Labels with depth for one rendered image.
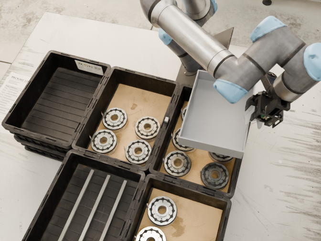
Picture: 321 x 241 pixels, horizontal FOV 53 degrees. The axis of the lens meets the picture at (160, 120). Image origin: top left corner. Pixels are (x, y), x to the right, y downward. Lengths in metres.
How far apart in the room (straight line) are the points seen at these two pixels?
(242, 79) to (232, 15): 2.20
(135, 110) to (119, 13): 1.74
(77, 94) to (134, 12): 1.65
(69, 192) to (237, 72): 0.77
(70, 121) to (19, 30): 1.82
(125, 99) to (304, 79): 0.80
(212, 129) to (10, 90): 1.07
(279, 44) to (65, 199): 0.89
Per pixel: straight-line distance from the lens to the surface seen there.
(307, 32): 2.99
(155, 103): 1.37
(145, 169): 1.13
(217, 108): 1.10
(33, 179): 1.48
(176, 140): 1.25
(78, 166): 1.29
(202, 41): 0.85
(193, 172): 1.23
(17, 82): 1.77
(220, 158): 1.23
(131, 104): 1.37
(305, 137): 1.54
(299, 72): 0.81
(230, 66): 0.80
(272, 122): 0.95
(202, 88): 1.14
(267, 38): 0.81
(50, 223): 1.25
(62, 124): 1.39
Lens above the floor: 1.98
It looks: 60 degrees down
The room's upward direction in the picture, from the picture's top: 4 degrees counter-clockwise
